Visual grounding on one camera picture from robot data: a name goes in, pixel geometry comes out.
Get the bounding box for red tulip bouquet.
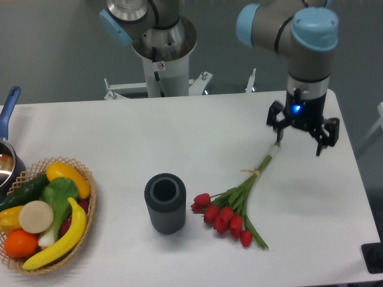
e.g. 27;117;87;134
190;141;281;249

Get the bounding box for white frame at right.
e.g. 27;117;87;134
354;102;382;158

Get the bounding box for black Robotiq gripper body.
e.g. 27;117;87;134
284;92;326;130

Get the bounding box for woven wicker basket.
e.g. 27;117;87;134
1;157;96;275

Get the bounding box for orange fruit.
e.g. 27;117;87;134
4;229;38;258

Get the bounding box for green cucumber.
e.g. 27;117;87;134
1;174;49;211

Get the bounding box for beige round disc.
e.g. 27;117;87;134
19;200;53;234

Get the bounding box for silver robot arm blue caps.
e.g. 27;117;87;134
99;1;339;151

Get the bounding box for black device at edge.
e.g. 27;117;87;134
361;242;382;274

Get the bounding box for yellow banana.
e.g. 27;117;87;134
22;197;87;271

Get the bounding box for yellow bell pepper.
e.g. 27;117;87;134
1;206;23;234

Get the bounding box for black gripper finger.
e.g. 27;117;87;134
311;118;340;156
266;100;292;142

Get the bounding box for yellow squash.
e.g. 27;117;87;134
46;162;90;199

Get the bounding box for blue handled saucepan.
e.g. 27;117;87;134
1;86;25;201

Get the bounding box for green bok choy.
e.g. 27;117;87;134
38;177;78;249

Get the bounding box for dark grey ribbed vase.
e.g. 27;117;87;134
144;173;187;234

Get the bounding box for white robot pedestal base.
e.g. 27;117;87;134
104;56;257;100

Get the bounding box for red purple vegetable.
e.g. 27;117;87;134
60;199;89;237

